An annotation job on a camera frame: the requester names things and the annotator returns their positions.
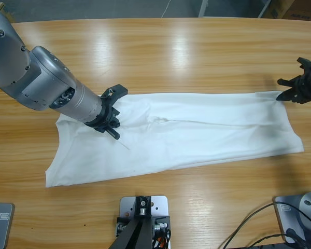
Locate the cardboard box with black print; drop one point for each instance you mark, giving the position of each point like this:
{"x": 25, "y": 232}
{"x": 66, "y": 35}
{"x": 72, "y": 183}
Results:
{"x": 303, "y": 11}

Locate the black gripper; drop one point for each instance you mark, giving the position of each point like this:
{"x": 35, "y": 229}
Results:
{"x": 308, "y": 88}
{"x": 105, "y": 116}

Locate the cardboard box with blue print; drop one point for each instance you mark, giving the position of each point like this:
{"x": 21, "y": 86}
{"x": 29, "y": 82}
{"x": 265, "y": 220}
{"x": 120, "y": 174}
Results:
{"x": 277, "y": 9}

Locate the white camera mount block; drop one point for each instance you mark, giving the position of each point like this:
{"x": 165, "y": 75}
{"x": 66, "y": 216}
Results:
{"x": 159, "y": 205}

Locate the dark camera post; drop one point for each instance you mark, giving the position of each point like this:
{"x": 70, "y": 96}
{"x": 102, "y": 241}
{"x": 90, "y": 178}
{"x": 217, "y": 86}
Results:
{"x": 137, "y": 233}

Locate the white t-shirt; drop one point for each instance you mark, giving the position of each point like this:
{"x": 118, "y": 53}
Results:
{"x": 184, "y": 135}

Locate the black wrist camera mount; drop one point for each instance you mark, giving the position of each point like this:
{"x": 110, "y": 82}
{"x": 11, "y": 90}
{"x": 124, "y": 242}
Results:
{"x": 307, "y": 64}
{"x": 118, "y": 89}

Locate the wooden pallet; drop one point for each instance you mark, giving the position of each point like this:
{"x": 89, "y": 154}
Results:
{"x": 7, "y": 14}

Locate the white metal frame leg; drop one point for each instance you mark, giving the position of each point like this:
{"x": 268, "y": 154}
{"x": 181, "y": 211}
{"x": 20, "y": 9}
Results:
{"x": 264, "y": 9}
{"x": 203, "y": 7}

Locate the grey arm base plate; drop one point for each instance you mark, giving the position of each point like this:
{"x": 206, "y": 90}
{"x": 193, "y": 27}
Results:
{"x": 5, "y": 233}
{"x": 282, "y": 220}

